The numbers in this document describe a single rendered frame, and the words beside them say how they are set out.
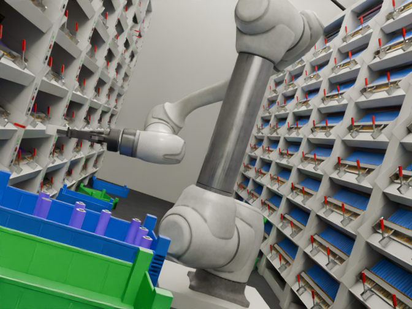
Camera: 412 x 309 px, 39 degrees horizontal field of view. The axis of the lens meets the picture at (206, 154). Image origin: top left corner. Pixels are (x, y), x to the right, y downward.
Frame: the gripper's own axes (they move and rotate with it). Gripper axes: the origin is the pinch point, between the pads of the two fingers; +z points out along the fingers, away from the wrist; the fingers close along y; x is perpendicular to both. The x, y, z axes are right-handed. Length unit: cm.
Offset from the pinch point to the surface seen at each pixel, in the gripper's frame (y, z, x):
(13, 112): 15.8, 18.9, 3.1
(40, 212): -92, -16, -11
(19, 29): 16.3, 21.4, 31.9
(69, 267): -112, -25, -14
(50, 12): 16.0, 11.8, 39.4
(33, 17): -6.5, 11.6, 33.4
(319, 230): 86, -116, -30
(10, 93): 16.2, 21.0, 9.4
